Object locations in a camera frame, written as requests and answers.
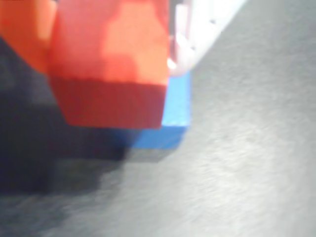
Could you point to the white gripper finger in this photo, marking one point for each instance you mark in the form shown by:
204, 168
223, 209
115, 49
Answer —
202, 24

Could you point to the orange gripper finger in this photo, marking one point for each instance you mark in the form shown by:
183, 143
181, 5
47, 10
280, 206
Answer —
24, 32

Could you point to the red wooden cube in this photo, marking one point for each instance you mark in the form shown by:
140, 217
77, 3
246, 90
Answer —
111, 61

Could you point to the blue wooden cube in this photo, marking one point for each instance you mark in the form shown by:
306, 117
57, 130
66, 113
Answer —
176, 106

